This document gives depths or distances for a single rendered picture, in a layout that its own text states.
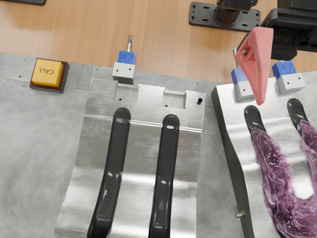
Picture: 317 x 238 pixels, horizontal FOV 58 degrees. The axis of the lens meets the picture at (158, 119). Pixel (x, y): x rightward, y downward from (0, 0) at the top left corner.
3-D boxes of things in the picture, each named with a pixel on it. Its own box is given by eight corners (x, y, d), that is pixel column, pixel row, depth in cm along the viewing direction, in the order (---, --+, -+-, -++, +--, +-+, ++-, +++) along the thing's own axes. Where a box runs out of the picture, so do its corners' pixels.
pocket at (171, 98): (162, 92, 68) (163, 87, 65) (184, 95, 68) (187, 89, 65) (160, 110, 67) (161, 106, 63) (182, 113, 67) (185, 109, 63)
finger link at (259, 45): (323, 100, 28) (321, 17, 31) (252, 91, 28) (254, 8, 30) (289, 117, 35) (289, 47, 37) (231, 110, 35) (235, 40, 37)
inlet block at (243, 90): (222, 55, 74) (228, 45, 69) (240, 53, 75) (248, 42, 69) (234, 103, 71) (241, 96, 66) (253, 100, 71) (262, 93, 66)
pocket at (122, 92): (118, 86, 68) (116, 80, 64) (139, 89, 68) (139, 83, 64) (114, 104, 67) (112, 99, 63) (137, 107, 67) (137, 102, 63)
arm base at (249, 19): (271, 16, 72) (271, -7, 74) (192, 6, 72) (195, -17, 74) (259, 33, 80) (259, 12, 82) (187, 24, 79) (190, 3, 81)
